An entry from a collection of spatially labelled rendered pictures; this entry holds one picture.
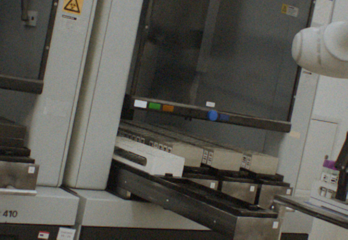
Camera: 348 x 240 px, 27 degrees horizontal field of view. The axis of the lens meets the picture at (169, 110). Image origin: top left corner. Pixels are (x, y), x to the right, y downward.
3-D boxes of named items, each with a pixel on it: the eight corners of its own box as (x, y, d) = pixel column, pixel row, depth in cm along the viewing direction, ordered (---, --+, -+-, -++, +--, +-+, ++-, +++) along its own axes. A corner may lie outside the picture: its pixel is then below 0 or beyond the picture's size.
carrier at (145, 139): (168, 158, 220) (172, 138, 220) (172, 159, 219) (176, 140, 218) (137, 154, 213) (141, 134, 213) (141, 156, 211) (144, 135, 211)
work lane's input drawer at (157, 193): (74, 174, 208) (80, 144, 207) (115, 178, 216) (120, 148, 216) (244, 256, 150) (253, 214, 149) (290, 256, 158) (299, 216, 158)
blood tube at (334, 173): (322, 203, 184) (333, 161, 183) (328, 205, 184) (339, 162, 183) (323, 205, 182) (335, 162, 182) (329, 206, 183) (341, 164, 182)
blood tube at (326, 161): (312, 201, 186) (323, 159, 185) (313, 200, 187) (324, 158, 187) (318, 202, 185) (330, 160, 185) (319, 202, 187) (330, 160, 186)
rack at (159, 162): (91, 154, 206) (95, 133, 205) (120, 158, 212) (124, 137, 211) (150, 179, 182) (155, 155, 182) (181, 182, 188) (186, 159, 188)
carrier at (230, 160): (234, 172, 219) (238, 152, 218) (238, 173, 217) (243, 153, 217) (205, 168, 212) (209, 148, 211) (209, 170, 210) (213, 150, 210)
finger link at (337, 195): (351, 173, 176) (349, 173, 176) (345, 201, 176) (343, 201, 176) (342, 170, 179) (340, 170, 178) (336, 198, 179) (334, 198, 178)
